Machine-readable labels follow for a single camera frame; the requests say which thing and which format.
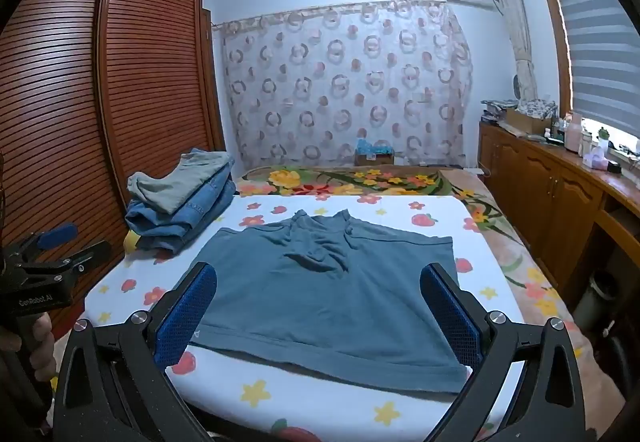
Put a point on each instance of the floral blanket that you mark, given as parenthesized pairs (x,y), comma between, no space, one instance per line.
(500,242)

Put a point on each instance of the striped window blind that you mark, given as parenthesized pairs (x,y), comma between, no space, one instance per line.
(595,37)

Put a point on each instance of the dark trash bin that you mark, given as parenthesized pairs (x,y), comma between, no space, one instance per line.
(597,302)

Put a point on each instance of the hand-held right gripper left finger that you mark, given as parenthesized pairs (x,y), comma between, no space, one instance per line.
(186,314)

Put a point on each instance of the folded khaki pants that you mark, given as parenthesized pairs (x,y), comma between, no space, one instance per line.
(170,187)

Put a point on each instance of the person's left hand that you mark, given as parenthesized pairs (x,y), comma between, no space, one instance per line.
(45,347)

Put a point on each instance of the wooden cabinet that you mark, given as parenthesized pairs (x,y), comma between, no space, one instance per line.
(545,192)

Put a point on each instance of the wooden louvred wardrobe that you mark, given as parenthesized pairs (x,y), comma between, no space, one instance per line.
(75,97)

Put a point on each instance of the circle patterned curtain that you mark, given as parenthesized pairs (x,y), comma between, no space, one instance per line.
(345,87)

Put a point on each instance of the folded blue jeans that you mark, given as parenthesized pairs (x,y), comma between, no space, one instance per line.
(200,217)

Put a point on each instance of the tied cream curtain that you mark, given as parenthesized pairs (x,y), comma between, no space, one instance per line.
(517,37)

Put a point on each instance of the pink tissue pack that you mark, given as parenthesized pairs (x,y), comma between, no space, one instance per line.
(599,159)

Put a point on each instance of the white strawberry print mat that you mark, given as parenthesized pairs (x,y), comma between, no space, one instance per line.
(280,402)

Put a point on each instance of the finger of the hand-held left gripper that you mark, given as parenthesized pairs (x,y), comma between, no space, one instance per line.
(85,258)
(57,234)

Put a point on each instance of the cardboard box with blue items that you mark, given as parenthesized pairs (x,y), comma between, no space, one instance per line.
(374,156)

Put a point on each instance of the pile of printed packets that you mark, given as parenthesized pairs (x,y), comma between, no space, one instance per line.
(496,110)

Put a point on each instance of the pink bottle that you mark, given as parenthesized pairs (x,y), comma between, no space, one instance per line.
(573,135)

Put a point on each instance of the small potted plant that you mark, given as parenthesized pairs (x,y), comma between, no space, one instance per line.
(603,135)

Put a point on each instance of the open cardboard box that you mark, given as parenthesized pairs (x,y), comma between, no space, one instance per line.
(525,121)

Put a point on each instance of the blue-grey t-shirt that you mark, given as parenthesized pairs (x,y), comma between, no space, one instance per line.
(325,312)

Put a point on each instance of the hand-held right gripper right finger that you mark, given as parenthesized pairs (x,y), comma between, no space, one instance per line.
(451,317)

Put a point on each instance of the patterned cloth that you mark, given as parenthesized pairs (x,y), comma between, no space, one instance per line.
(537,107)

